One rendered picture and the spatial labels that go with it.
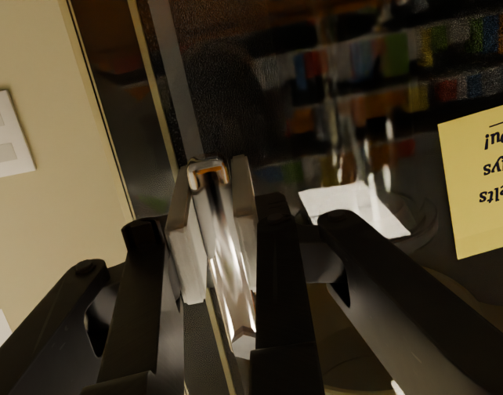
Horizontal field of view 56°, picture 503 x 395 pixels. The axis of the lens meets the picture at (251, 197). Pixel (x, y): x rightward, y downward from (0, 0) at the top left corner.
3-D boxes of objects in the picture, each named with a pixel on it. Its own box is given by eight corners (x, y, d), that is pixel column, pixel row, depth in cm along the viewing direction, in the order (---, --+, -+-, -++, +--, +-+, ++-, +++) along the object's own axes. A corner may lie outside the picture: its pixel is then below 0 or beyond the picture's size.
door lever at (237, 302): (179, 136, 22) (234, 125, 22) (221, 307, 25) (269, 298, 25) (168, 170, 17) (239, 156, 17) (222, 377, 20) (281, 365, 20)
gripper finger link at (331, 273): (262, 255, 14) (363, 236, 14) (252, 195, 19) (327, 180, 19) (271, 298, 14) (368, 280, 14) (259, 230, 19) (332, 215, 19)
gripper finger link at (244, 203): (233, 215, 15) (255, 210, 15) (229, 156, 22) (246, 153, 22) (250, 295, 16) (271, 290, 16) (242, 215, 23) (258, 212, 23)
